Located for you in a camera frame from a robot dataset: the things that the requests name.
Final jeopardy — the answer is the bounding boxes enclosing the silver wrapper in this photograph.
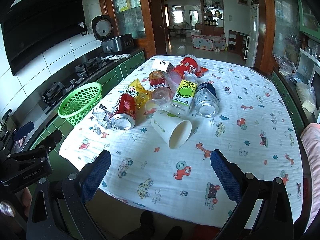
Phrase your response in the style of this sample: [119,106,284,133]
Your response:
[92,104,113,129]

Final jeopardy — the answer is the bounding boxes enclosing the red soda can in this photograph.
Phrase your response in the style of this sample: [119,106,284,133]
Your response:
[111,93,136,131]

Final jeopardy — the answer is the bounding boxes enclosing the white paper cup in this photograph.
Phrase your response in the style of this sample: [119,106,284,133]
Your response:
[151,110,192,150]

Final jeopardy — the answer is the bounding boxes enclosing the blue silver drink can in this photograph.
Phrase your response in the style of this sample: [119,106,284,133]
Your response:
[194,82,219,118]

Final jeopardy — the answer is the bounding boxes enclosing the lime label plastic bottle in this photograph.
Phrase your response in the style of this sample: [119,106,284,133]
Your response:
[170,73,198,117]

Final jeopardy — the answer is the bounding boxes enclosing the yellow snack wrapper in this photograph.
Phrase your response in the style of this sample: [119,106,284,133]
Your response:
[126,79,152,109]

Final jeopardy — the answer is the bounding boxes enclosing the orange red snack bag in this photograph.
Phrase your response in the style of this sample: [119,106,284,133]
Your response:
[195,67,208,77]

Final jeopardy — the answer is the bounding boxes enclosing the red label plastic bottle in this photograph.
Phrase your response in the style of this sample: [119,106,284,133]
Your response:
[149,70,174,99]

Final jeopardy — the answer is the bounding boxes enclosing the red plastic cup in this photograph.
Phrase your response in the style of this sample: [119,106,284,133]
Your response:
[169,54,202,84]

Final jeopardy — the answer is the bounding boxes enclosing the white milk carton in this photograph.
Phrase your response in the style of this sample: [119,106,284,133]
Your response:
[152,59,174,73]

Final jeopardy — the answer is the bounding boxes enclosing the green kitchen cabinets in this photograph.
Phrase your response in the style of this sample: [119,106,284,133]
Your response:
[23,49,146,150]

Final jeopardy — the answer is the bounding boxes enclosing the person's left hand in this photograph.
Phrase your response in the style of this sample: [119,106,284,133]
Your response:
[21,187,32,217]

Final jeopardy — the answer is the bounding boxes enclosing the green plastic basket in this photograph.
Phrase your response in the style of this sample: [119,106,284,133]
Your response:
[57,82,102,127]

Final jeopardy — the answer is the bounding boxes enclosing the cartoon print tablecloth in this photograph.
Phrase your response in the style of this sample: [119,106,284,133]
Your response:
[59,59,303,227]

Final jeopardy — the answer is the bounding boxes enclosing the pink cloth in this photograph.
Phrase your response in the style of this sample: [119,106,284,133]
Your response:
[300,123,319,230]

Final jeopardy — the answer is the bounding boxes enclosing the black gas stove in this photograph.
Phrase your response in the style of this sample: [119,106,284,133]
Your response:
[41,57,112,106]

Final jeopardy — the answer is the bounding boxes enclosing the white dish cloth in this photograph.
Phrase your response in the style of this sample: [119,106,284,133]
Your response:
[100,54,131,61]

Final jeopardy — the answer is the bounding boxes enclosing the black range hood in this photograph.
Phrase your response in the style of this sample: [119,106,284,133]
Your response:
[1,0,87,75]

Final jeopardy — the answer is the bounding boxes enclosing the white refrigerator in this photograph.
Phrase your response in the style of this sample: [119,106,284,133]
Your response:
[246,0,259,68]

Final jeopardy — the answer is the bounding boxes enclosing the black rice cooker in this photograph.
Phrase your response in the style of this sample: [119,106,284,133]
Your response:
[92,15,134,55]

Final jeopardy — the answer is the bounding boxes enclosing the polka dot play fence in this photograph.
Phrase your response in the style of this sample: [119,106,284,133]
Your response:
[192,34,226,51]

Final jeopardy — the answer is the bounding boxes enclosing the wooden glass door cabinet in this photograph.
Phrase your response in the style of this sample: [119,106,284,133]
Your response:
[99,0,156,59]

